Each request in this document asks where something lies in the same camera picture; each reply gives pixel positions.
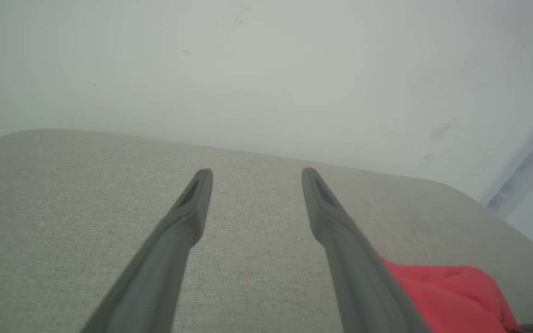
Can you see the bluish grey wall trim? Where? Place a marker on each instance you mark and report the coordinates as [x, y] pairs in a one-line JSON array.
[[525, 171]]

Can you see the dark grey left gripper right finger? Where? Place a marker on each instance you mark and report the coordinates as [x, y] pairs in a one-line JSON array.
[[363, 296]]

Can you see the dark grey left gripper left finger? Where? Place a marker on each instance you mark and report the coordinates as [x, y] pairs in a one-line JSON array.
[[155, 286]]

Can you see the red basketball jersey white trim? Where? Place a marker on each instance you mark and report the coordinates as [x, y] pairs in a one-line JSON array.
[[456, 296]]

